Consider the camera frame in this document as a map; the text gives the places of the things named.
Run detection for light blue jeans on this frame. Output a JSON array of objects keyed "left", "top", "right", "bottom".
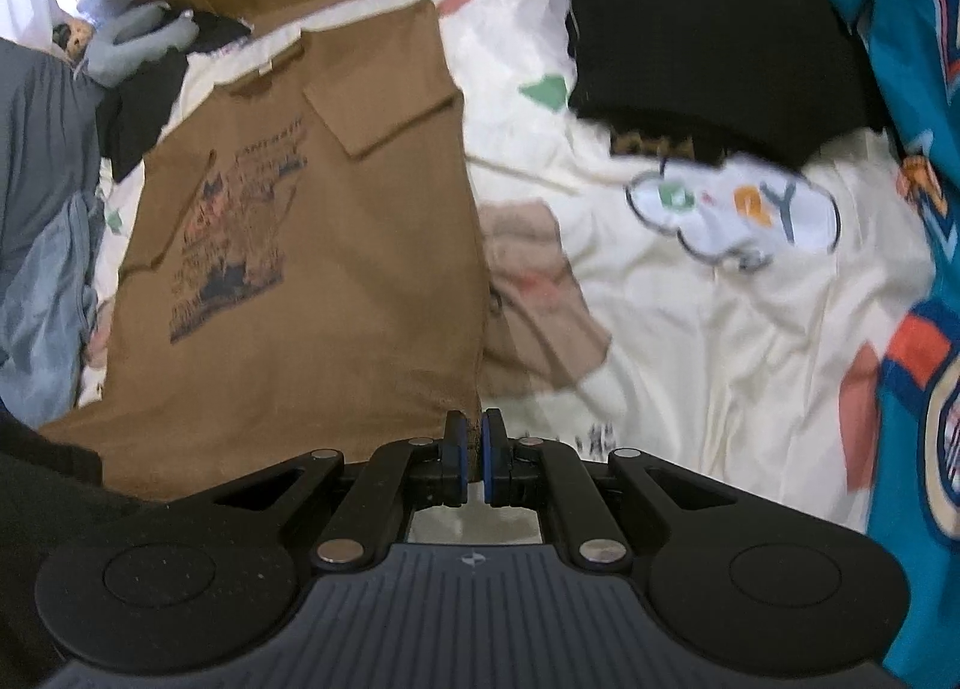
[{"left": 0, "top": 194, "right": 106, "bottom": 410}]

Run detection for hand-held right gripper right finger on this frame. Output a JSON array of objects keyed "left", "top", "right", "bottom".
[{"left": 481, "top": 408, "right": 740, "bottom": 571}]

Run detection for teal patterned blanket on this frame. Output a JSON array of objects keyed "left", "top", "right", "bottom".
[{"left": 825, "top": 0, "right": 960, "bottom": 689}]

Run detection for black garment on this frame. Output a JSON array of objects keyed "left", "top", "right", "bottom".
[{"left": 97, "top": 10, "right": 252, "bottom": 185}]

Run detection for black folded clothes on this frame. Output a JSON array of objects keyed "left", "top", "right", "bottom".
[{"left": 553, "top": 0, "right": 890, "bottom": 170}]

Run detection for leopard print cloth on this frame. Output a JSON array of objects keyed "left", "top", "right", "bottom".
[{"left": 609, "top": 130, "right": 704, "bottom": 163}]

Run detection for spotted plush toy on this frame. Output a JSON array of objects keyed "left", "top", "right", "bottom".
[{"left": 51, "top": 18, "right": 98, "bottom": 62}]

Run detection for cream bear printed bedsheet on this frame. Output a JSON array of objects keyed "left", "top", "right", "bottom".
[{"left": 75, "top": 0, "right": 938, "bottom": 534}]

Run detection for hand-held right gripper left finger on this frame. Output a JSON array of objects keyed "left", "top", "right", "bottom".
[{"left": 214, "top": 411, "right": 475, "bottom": 571}]

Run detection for brown printed t-shirt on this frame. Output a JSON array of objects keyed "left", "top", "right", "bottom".
[{"left": 37, "top": 0, "right": 492, "bottom": 503}]

